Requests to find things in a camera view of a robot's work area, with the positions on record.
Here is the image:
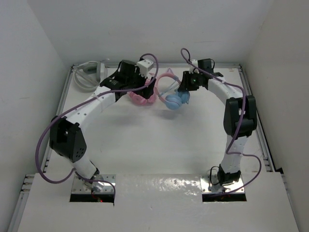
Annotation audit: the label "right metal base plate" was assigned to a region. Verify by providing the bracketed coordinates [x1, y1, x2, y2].
[200, 174, 245, 194]

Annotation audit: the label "aluminium table frame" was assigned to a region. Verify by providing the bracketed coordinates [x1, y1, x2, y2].
[7, 63, 288, 232]

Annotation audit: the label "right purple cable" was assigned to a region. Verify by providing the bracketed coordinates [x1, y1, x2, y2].
[180, 48, 263, 194]

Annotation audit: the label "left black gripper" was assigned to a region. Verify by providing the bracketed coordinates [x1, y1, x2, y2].
[125, 68, 155, 99]

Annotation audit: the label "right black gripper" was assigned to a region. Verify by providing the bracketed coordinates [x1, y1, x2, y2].
[179, 71, 203, 91]

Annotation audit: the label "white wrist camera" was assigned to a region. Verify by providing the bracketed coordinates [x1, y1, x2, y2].
[189, 59, 199, 74]
[137, 59, 154, 78]

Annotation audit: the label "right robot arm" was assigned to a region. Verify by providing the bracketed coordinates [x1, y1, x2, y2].
[177, 58, 257, 186]

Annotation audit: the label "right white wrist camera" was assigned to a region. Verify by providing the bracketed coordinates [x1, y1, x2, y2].
[189, 59, 199, 74]

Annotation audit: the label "metal base plate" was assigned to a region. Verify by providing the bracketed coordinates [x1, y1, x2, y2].
[200, 174, 245, 194]
[71, 174, 116, 194]

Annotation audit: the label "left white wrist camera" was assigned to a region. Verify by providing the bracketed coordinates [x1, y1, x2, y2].
[137, 59, 154, 78]

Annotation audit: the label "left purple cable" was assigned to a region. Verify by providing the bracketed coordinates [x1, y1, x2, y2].
[35, 53, 159, 201]

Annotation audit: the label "white grey headphones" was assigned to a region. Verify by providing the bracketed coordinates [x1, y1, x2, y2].
[73, 59, 108, 92]

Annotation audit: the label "blue pink cat-ear headphones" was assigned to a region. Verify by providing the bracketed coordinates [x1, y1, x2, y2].
[154, 68, 190, 110]

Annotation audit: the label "purple cable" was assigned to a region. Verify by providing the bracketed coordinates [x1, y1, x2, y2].
[180, 48, 263, 194]
[35, 53, 159, 201]

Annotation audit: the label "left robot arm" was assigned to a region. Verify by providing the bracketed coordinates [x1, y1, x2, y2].
[49, 58, 155, 179]

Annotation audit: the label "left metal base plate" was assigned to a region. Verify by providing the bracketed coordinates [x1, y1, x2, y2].
[71, 174, 116, 194]

